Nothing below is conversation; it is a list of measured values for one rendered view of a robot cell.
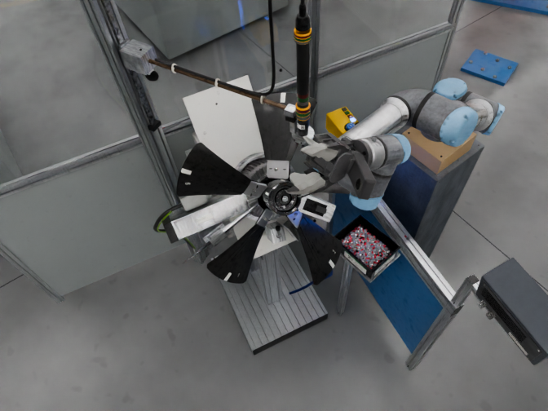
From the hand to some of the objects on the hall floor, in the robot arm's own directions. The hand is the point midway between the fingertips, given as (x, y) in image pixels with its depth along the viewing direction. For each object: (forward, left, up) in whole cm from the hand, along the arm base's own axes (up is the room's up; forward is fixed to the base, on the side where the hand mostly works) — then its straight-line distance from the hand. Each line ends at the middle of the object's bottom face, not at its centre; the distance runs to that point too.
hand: (299, 173), depth 84 cm
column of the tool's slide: (0, -102, -176) cm, 204 cm away
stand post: (-10, -47, -178) cm, 184 cm away
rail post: (-36, +29, -182) cm, 187 cm away
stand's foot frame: (-13, -56, -178) cm, 187 cm away
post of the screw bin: (-33, -16, -180) cm, 184 cm away
